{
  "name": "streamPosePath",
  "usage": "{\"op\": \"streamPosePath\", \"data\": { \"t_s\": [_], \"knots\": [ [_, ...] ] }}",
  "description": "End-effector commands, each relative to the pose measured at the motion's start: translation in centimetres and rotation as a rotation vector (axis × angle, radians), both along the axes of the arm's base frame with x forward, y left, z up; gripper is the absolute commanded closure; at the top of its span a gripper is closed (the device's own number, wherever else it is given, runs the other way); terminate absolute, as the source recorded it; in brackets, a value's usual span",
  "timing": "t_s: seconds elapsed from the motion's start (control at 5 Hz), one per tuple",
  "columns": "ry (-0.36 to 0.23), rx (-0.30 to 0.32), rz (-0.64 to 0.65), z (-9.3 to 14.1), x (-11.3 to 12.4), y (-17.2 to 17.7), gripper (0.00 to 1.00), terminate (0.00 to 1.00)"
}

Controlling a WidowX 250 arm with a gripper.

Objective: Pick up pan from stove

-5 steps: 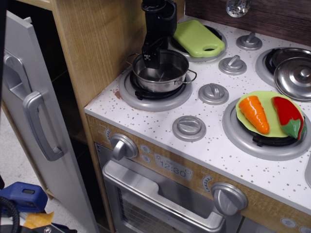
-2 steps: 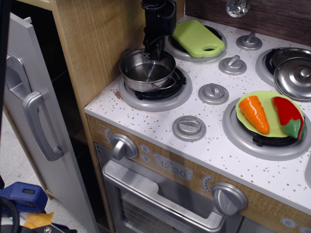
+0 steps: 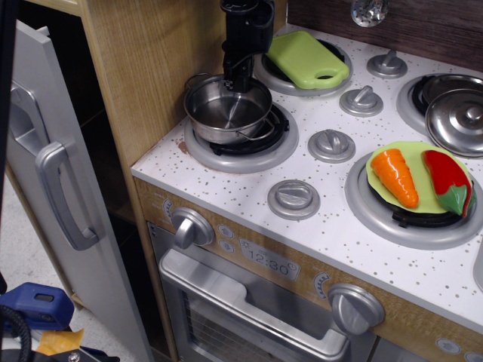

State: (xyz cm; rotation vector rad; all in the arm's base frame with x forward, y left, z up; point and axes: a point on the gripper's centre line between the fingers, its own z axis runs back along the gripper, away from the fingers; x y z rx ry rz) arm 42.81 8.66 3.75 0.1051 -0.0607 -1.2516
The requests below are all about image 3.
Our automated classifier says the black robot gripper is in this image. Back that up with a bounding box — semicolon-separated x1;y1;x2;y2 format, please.
220;0;275;94

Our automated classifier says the small steel pot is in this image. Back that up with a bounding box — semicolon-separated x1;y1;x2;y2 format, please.
184;73;275;145

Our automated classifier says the back left stove burner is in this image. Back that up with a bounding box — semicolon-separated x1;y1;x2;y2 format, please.
253;38;353;97

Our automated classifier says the stove burner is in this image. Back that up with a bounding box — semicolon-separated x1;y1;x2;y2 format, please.
344;155;482;250
253;38;353;97
184;104;299;173
396;73;450;135

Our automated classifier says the front left stove burner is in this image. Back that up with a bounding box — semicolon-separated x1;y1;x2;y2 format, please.
184;104;299;173

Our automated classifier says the grey stove top knob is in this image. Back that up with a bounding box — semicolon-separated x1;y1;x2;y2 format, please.
267;179;321;221
339;85;383;118
367;50;408;79
308;129;355;164

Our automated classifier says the back right stove burner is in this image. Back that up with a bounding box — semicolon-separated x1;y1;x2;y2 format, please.
396;73;450;135

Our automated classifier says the steel pan under lid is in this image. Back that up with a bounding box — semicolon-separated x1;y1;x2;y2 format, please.
423;74;482;104

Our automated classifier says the front right stove burner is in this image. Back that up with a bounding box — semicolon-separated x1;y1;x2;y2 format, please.
344;155;482;250

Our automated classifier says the green plastic cutting board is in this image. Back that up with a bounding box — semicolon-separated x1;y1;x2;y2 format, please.
266;31;350;90

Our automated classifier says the shiny faucet knob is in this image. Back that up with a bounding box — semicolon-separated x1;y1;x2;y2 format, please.
350;0;389;28

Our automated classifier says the left silver oven knob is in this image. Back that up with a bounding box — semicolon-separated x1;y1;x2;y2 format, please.
171;207;215;250

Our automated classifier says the silver oven knob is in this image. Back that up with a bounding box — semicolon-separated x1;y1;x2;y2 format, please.
328;283;386;336
171;207;215;250

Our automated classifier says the orange toy carrot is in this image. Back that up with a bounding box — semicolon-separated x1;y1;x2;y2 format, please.
370;149;419;209

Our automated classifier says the oven clock display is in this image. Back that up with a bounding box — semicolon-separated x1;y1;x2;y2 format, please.
238;238;300;281

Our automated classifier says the wooden toy kitchen cabinet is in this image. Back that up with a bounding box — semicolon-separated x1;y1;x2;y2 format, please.
43;1;482;361

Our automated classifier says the grey fridge door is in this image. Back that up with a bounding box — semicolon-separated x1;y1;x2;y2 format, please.
7;22;153;361

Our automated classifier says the steel pot lid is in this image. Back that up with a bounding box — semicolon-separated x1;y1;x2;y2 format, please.
426;89;482;158

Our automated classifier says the light green plate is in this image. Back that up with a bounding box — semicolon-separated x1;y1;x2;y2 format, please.
366;141;476;215

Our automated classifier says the silver oven door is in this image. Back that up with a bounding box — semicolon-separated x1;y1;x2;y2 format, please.
148;223;377;361

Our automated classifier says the red toy chili pepper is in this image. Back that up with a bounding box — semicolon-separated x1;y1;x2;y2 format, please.
421;150;473;217

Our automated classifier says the right silver oven knob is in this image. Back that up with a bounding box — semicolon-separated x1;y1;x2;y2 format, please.
328;283;386;336

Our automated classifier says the blue device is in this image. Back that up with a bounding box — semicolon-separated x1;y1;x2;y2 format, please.
1;282;75;330

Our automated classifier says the yellow tape piece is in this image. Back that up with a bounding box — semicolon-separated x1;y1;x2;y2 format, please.
36;329;85;356

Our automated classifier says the silver fridge door handle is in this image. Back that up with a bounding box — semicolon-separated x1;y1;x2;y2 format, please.
35;141;99;251

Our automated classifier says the black braided cable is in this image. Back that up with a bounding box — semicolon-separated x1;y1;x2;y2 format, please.
0;303;33;362

